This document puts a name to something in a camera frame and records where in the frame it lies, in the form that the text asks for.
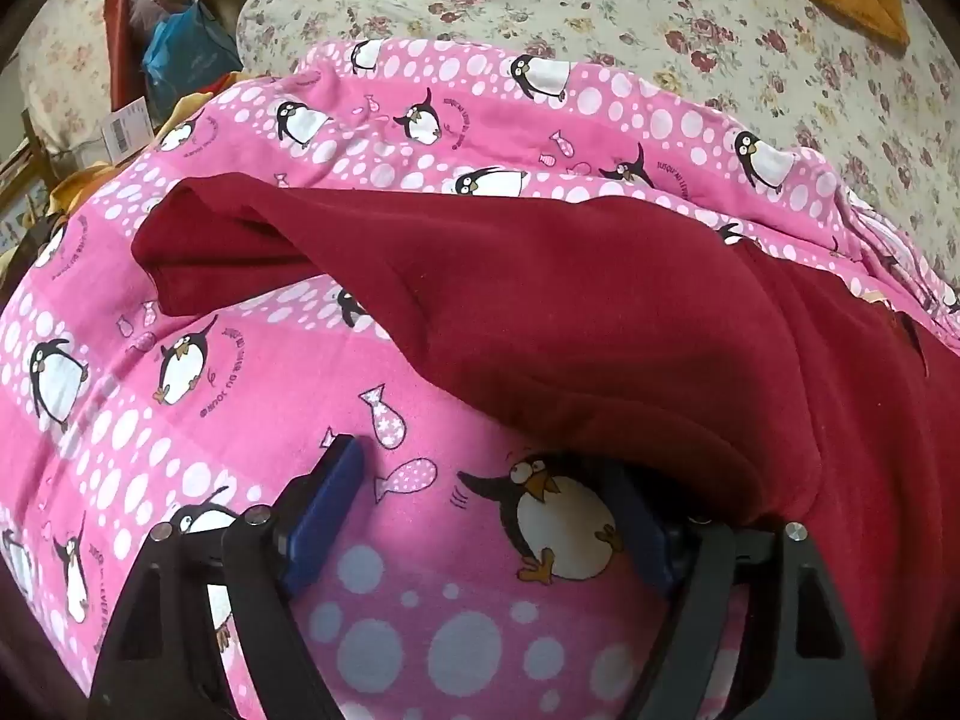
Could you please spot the floral pillow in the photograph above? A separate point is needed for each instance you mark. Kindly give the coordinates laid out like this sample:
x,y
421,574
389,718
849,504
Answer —
x,y
67,60

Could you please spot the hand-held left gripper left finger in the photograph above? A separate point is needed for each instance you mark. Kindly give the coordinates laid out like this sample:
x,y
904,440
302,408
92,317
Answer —
x,y
330,510

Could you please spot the pink penguin print blanket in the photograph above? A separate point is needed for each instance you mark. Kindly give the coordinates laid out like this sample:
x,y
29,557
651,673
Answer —
x,y
225,405

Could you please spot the dark red garment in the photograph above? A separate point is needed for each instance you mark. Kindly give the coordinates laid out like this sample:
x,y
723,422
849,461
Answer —
x,y
562,315

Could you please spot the white label card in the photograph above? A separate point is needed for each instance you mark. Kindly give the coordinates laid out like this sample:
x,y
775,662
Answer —
x,y
124,131

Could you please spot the red post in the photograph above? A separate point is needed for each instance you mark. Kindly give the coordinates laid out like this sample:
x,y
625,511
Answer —
x,y
124,52

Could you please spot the blue plastic bag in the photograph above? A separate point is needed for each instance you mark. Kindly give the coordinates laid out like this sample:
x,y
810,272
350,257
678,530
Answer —
x,y
184,45

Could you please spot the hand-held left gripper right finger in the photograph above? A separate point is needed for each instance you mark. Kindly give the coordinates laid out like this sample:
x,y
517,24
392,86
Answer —
x,y
646,540

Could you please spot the floral quilt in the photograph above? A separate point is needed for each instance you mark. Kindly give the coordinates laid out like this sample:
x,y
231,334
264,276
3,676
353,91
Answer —
x,y
637,7

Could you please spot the yellow cloth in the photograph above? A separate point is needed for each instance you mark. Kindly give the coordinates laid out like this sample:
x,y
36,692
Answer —
x,y
75,191

